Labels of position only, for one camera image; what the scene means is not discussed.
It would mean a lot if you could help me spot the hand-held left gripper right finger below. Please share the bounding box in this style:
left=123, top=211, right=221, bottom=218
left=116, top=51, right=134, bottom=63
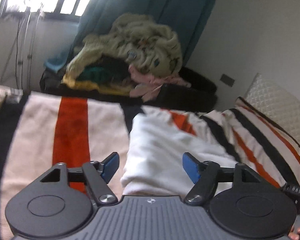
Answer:
left=182, top=152, right=264, bottom=207

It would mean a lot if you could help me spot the white quilted headboard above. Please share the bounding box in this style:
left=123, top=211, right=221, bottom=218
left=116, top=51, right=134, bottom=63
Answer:
left=244, top=73, right=300, bottom=155

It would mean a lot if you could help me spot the green cloth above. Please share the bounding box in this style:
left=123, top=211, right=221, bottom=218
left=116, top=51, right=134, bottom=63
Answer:
left=80, top=66, right=108, bottom=83

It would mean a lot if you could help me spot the black sofa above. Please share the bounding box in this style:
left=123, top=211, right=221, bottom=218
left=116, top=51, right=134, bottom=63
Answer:
left=40, top=66, right=218, bottom=110

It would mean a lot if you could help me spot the orange black white striped pillow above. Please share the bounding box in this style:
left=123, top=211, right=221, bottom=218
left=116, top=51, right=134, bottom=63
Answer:
left=200, top=96, right=300, bottom=188

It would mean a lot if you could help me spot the dark wall switch plate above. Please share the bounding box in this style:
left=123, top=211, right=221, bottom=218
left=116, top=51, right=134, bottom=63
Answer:
left=220, top=74, right=236, bottom=87

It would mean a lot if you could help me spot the metal floor stand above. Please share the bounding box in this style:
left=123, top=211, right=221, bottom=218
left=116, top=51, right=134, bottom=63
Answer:
left=1, top=1, right=44, bottom=90

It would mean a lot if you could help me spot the yellow cloth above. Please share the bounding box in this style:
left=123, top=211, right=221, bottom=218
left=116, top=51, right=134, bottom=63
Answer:
left=61, top=76, right=133, bottom=97

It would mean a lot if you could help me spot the dark patterned cloth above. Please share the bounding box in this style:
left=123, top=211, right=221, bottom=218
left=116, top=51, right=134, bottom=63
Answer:
left=100, top=56, right=133, bottom=85

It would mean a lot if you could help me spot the orange black white striped blanket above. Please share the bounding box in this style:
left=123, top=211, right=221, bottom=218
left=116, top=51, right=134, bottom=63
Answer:
left=0, top=85, right=205, bottom=240

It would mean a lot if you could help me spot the blue basin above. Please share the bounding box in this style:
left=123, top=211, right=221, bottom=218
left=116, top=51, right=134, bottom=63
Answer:
left=45, top=50, right=68, bottom=70

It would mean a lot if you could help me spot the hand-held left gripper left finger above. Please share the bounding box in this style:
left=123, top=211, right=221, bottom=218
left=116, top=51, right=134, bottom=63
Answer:
left=39, top=152, right=120, bottom=207

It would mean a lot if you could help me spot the pink cloth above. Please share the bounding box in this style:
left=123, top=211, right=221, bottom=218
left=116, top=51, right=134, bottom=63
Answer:
left=129, top=65, right=188, bottom=98

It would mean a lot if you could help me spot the blue curtain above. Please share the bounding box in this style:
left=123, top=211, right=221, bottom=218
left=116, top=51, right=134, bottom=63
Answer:
left=71, top=0, right=224, bottom=75

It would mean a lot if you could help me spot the white sweatshirt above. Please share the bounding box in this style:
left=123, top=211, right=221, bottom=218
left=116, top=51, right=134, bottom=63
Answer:
left=120, top=110, right=240, bottom=197

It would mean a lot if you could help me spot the cream printed fleece blanket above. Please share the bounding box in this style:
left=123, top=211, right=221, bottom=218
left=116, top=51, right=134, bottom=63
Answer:
left=64, top=14, right=183, bottom=80

